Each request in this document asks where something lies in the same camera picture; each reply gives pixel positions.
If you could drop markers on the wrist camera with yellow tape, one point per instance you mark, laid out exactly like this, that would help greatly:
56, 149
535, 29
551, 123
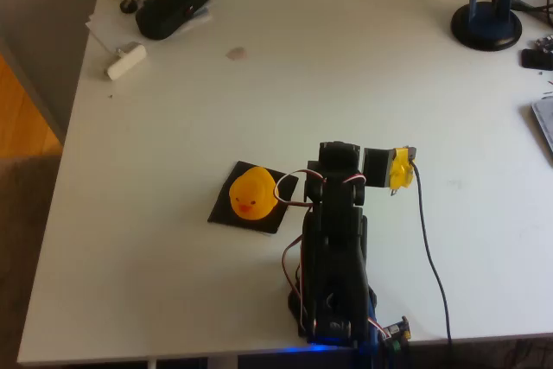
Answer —
399, 170

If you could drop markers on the yellow rubber duck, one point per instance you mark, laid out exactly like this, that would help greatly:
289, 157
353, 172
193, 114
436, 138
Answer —
252, 192

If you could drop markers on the blue table clamp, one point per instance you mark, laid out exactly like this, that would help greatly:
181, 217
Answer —
372, 343

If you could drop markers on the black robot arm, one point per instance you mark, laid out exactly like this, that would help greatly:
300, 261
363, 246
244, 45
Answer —
337, 256

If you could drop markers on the white paper sheets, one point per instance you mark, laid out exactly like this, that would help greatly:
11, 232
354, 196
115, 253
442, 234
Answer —
108, 25

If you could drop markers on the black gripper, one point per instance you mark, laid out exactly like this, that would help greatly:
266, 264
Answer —
340, 154

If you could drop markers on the black square mat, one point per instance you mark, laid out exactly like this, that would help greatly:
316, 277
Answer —
220, 213

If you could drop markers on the black glasses case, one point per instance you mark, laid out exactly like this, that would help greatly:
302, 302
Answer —
173, 6

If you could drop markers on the blue microphone on black base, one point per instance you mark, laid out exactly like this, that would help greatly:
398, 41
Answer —
486, 27

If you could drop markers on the small controller board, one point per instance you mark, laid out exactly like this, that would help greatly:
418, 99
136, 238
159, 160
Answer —
395, 332

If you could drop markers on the black flat device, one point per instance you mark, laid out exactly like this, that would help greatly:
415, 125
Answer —
535, 59

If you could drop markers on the grey laptop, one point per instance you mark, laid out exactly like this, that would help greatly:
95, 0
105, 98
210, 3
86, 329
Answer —
545, 120

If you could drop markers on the small circuit board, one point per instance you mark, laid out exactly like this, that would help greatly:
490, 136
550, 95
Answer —
545, 42

